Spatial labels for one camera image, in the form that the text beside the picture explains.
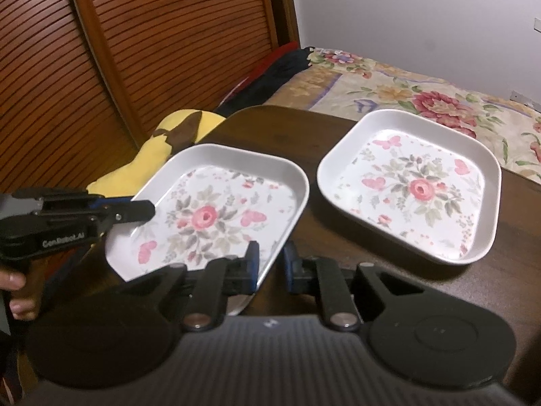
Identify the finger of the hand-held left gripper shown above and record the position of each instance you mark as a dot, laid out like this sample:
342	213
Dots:
103	201
135	211

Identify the floral bed blanket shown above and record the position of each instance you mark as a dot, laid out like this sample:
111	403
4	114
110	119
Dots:
422	93

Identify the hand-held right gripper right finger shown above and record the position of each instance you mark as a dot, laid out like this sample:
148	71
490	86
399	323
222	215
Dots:
289	262

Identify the wooden louvered wardrobe door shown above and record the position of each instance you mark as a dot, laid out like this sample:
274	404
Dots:
181	38
42	93

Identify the yellow plush pillow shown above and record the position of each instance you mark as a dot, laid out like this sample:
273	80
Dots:
126	169

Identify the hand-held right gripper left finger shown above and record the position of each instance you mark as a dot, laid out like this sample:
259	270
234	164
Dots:
253	259

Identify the wall socket row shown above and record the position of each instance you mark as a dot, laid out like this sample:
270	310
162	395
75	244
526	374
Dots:
524	97

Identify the floral square white plate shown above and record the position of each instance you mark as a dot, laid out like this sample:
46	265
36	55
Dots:
211	215
418	190

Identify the dark clothes pile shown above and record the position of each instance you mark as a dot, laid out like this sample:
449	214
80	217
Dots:
270	72

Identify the white wall switch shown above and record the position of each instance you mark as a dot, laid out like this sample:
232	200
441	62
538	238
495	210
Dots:
537	25

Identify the person's left hand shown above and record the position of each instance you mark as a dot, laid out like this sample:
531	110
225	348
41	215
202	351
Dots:
19	300

